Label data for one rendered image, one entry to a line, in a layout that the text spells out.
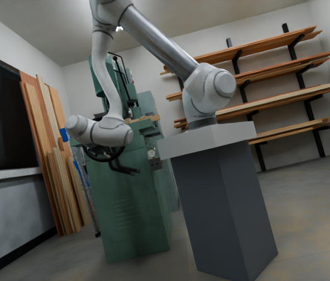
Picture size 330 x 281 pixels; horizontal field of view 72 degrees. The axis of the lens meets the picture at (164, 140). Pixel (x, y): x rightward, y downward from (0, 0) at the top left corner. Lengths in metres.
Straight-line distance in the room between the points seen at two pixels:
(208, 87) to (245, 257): 0.74
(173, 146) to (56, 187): 2.16
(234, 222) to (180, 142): 0.42
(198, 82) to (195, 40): 3.55
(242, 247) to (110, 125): 0.77
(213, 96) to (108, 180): 0.99
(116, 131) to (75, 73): 3.77
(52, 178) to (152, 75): 2.42
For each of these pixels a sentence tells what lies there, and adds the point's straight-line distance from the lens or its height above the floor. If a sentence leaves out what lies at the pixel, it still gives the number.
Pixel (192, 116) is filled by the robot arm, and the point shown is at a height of 0.78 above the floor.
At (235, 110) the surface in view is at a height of 1.05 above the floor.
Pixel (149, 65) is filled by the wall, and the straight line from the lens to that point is 4.37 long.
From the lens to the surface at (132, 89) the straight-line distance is 2.02.
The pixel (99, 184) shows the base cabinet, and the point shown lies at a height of 0.53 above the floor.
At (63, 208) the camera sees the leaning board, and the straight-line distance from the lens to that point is 3.00.
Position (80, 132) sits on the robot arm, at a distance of 1.04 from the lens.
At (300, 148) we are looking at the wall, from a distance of 4.53.
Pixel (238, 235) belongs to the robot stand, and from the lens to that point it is 1.11.
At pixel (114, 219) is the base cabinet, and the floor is 0.27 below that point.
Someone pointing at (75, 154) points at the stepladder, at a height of 0.86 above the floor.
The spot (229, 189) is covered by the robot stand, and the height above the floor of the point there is 0.40.
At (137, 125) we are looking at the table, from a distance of 1.60.
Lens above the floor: 0.61
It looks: 4 degrees up
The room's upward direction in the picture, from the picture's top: 14 degrees counter-clockwise
